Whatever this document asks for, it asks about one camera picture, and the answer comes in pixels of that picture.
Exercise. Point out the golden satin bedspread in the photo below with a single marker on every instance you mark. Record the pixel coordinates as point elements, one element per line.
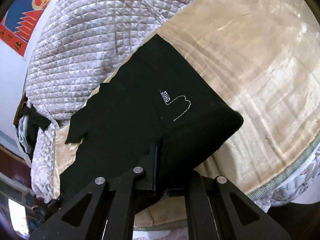
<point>262,58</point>

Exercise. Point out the dark clothes pile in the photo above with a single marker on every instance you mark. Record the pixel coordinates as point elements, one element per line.
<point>28,122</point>

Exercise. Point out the red blue wall poster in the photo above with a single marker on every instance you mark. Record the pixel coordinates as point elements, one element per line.
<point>20,21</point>

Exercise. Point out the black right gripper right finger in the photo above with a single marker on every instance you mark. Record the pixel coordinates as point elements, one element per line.
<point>217,209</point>

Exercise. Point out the quilted floral comforter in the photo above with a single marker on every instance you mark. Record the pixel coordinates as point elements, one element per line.
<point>82,43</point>

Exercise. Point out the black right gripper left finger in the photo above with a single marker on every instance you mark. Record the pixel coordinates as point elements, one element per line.
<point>104,209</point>

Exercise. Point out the black pants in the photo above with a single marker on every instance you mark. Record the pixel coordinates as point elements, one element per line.
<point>158,98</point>

